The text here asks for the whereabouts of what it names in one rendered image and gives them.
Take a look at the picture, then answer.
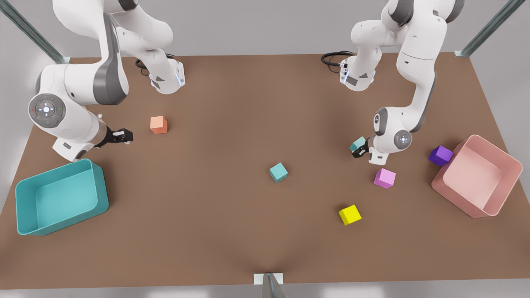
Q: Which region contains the orange cube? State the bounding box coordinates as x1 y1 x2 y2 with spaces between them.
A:
150 116 168 135

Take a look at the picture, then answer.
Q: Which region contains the teal plastic bin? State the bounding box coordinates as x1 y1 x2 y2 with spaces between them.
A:
15 159 109 236

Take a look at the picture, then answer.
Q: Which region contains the purple cube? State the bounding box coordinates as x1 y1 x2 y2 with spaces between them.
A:
428 145 453 167

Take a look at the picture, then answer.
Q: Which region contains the yellow cube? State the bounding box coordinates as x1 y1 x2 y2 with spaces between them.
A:
339 204 362 226

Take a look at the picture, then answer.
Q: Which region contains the pink cube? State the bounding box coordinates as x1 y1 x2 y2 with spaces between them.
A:
374 168 396 189

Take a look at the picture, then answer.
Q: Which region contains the black cable loop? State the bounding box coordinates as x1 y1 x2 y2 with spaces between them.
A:
135 53 176 77
321 51 355 75

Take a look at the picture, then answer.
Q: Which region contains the silver frame post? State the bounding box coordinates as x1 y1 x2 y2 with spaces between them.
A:
454 0 527 58
0 0 71 64
254 273 287 298

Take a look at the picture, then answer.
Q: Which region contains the pink plastic bin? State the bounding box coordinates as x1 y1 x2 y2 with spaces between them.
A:
431 135 523 219

